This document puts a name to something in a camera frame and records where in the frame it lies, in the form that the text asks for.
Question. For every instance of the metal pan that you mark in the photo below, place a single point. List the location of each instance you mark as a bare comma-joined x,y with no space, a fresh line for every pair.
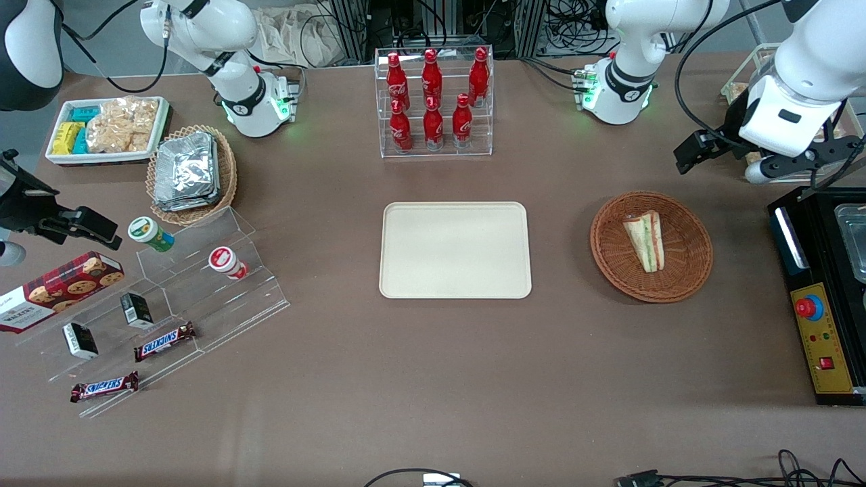
854,243

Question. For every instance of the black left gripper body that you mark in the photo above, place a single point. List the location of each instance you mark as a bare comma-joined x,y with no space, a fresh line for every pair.
731,126

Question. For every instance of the clear acrylic stepped shelf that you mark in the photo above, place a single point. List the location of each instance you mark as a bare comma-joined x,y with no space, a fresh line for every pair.
223,311

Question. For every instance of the clear acrylic bottle rack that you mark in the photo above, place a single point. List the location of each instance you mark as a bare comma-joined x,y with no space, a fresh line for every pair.
436,154

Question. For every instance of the red tartan cookie box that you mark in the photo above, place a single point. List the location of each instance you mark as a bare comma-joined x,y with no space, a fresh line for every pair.
61,291

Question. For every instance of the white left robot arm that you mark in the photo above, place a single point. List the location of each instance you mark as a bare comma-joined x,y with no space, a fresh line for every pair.
629,40

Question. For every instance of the plastic-wrapped triangle sandwich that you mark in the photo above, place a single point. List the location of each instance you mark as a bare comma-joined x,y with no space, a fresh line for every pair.
646,243

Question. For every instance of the white plug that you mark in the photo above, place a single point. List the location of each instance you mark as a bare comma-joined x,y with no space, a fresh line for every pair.
441,481

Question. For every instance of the white rectangular snack tray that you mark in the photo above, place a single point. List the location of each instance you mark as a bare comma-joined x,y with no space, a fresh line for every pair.
57,157

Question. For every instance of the round brown wicker basket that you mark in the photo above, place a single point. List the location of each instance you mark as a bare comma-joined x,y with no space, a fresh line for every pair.
687,250

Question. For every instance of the Snickers chocolate bar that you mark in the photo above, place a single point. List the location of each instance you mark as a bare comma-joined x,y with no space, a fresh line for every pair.
164,341
105,387

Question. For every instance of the red lidded cup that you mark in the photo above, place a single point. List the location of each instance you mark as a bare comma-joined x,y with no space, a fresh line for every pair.
225,262

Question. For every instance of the teal snack packet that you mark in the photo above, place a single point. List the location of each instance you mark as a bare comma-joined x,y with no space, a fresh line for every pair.
86,113
80,142

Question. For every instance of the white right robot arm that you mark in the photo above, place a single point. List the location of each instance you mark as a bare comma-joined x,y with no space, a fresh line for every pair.
247,101

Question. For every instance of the yellow snack packet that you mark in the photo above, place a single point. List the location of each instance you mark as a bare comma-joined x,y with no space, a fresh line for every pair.
65,138

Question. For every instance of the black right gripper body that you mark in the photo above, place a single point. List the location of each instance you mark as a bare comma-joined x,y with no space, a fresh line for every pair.
20,204

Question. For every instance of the beige plastic tray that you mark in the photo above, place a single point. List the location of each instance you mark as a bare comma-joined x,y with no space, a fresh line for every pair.
454,250

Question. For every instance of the beige cloth bag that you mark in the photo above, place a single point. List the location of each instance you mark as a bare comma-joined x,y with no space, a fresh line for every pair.
298,34

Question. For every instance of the small black box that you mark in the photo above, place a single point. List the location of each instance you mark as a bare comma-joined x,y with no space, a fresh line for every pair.
137,310
80,340

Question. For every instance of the oval brown wicker basket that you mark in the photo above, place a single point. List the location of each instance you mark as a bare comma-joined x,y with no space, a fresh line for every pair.
229,172

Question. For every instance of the red cola bottle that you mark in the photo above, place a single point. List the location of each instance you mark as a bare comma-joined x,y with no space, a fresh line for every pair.
400,132
431,78
479,78
434,128
396,81
462,125

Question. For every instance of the clear bag of crackers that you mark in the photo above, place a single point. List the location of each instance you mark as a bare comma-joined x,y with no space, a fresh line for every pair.
122,125

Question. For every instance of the black machine with yellow panel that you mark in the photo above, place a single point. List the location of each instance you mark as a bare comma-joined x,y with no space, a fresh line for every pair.
822,345

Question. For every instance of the green lidded cup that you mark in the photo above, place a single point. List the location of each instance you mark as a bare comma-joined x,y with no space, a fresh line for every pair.
149,233

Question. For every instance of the silver foil packet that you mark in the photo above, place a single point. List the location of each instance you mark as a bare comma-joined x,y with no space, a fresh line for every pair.
186,169

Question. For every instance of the aluminium frame profile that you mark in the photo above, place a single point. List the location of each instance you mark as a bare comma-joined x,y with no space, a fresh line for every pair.
531,27
350,27

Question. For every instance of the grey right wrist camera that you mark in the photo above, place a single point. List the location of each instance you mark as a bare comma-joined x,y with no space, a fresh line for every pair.
10,253

